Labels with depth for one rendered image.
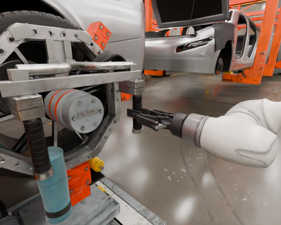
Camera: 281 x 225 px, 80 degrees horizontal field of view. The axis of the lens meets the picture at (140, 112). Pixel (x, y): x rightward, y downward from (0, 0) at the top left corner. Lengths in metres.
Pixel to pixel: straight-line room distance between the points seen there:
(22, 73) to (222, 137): 0.46
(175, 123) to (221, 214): 1.05
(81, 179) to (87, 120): 0.35
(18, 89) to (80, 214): 0.81
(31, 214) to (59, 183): 0.58
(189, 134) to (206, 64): 2.65
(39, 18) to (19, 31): 0.14
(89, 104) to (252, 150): 0.45
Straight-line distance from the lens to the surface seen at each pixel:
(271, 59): 5.83
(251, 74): 3.94
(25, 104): 0.42
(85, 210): 1.11
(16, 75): 0.44
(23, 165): 0.72
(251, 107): 0.56
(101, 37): 0.77
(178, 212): 1.38
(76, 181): 0.84
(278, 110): 0.57
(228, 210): 1.51
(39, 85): 0.45
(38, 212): 1.20
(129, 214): 1.25
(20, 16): 0.74
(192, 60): 2.99
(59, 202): 0.69
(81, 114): 0.56
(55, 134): 0.83
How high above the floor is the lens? 1.03
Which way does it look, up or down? 18 degrees down
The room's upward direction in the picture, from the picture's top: straight up
